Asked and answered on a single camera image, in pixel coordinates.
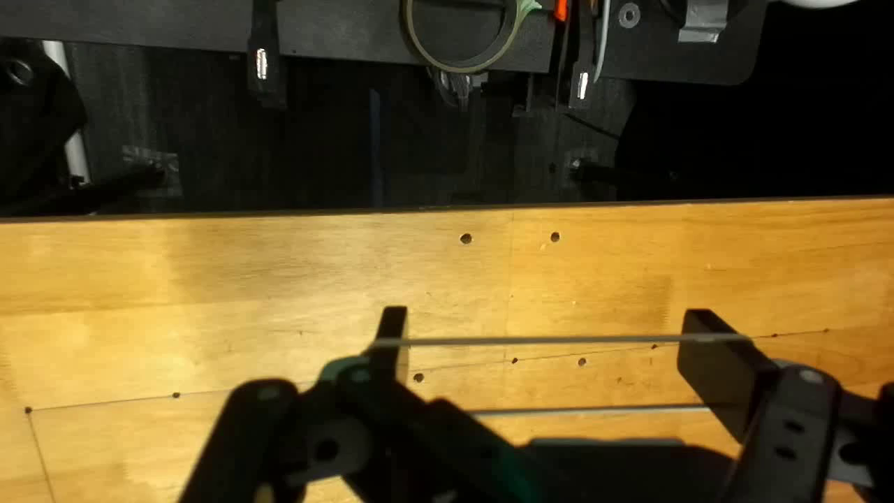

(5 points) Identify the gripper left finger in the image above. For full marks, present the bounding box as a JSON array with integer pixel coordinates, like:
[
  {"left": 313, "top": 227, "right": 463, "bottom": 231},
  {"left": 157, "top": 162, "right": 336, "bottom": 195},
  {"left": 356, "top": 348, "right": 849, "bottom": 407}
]
[{"left": 178, "top": 306, "right": 544, "bottom": 503}]

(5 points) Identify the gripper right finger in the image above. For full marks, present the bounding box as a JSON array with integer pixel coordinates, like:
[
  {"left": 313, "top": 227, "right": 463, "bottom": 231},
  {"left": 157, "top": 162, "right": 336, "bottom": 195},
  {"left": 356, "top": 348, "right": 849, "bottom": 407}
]
[{"left": 676, "top": 309, "right": 894, "bottom": 503}]

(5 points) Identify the roll of green tape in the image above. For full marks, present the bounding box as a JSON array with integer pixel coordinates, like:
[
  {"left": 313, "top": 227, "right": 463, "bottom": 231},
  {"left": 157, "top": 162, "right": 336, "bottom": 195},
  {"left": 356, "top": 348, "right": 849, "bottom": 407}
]
[{"left": 400, "top": 0, "right": 543, "bottom": 75}]

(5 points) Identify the black clamp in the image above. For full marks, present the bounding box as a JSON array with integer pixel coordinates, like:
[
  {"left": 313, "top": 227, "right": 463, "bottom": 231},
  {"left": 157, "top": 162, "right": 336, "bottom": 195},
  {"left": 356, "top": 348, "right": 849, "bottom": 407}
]
[
  {"left": 247, "top": 0, "right": 288, "bottom": 110},
  {"left": 557, "top": 0, "right": 613, "bottom": 111}
]

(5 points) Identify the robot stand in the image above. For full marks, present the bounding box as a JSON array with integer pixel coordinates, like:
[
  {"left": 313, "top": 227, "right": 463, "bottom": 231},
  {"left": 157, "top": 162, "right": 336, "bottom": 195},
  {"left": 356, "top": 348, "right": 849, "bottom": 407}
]
[{"left": 0, "top": 0, "right": 770, "bottom": 210}]

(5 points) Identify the white pole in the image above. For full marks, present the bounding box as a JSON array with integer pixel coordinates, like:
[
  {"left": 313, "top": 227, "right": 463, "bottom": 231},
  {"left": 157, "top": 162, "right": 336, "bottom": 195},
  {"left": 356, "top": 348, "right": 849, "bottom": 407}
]
[{"left": 41, "top": 40, "right": 92, "bottom": 184}]

